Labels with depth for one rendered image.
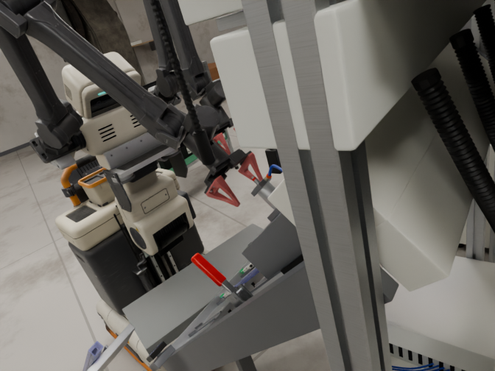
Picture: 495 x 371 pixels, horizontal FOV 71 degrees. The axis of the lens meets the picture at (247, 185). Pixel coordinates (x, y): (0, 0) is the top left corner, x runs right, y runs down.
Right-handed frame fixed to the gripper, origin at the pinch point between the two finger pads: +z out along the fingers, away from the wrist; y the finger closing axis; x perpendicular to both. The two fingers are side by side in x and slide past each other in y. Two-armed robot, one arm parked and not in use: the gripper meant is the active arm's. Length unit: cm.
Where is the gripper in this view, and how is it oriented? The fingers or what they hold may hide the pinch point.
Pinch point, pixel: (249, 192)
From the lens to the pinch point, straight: 80.3
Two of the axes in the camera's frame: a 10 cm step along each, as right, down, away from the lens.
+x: -3.8, 5.3, 7.6
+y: 5.9, -4.9, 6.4
